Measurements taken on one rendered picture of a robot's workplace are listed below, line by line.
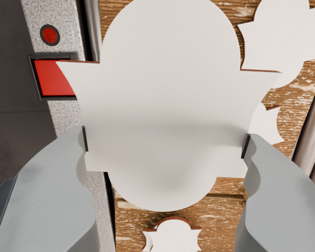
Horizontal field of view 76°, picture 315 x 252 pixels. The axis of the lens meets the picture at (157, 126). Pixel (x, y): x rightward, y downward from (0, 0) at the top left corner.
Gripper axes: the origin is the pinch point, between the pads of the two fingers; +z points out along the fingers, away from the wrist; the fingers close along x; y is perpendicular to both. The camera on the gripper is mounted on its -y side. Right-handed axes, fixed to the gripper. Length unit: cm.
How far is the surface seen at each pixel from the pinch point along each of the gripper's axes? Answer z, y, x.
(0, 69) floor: 114, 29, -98
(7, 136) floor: 111, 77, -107
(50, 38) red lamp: 24.2, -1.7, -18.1
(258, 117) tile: 20.6, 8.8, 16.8
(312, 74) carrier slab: 21.9, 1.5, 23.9
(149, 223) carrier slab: 19.7, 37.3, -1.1
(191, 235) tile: 16.4, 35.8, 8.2
